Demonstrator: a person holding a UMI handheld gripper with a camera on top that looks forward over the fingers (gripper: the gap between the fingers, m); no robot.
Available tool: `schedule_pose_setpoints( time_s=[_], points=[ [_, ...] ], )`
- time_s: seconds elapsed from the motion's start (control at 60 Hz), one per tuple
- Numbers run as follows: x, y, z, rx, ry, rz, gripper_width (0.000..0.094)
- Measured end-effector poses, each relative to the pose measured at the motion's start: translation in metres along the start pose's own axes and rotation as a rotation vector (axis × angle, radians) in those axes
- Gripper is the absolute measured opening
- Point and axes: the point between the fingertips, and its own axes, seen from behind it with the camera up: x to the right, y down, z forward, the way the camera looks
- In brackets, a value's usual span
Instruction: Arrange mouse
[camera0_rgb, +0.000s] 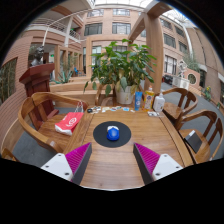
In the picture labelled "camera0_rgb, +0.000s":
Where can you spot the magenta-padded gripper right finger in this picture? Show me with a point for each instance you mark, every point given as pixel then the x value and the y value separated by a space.
pixel 165 165

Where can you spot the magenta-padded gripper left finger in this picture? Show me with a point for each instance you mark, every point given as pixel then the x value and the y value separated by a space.
pixel 60 165

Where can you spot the blue and white computer mouse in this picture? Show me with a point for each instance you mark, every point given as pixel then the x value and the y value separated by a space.
pixel 113 134

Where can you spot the black round mouse pad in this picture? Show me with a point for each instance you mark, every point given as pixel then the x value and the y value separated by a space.
pixel 100 135

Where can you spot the wooden armchair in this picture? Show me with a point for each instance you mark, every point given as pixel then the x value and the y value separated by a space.
pixel 9 155
pixel 205 115
pixel 173 111
pixel 48 131
pixel 99 96

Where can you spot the black notebook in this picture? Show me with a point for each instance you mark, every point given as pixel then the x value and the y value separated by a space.
pixel 193 141

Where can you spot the red and white bag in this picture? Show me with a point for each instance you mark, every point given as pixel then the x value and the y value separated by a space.
pixel 69 123

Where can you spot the small white packet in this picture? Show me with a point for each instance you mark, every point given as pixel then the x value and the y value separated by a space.
pixel 153 114

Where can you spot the white pump bottle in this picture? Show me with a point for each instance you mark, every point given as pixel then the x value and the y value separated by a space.
pixel 158 103

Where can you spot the black key fob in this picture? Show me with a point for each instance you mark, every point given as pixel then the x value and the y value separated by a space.
pixel 90 110

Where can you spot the yellow dish soap bottle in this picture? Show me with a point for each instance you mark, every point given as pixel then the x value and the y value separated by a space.
pixel 148 100

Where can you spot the blue sticker card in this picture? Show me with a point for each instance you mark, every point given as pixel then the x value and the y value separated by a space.
pixel 125 109

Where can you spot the blue squeeze tube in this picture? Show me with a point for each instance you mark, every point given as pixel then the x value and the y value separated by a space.
pixel 138 100

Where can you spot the yellow flowering plant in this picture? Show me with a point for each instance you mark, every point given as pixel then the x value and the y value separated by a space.
pixel 207 93

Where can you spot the dark parked car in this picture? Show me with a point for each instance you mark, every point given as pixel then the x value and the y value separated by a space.
pixel 168 79

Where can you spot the agave plant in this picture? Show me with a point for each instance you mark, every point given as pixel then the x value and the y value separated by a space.
pixel 63 77

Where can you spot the white outdoor sculpture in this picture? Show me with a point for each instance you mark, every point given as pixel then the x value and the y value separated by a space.
pixel 182 68

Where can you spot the green plant in white pot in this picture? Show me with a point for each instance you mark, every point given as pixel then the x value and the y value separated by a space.
pixel 121 66

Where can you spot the grey bust statue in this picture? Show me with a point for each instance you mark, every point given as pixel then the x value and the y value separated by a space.
pixel 38 56

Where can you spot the dark red wooden pedestal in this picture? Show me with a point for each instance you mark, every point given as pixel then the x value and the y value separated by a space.
pixel 36 81

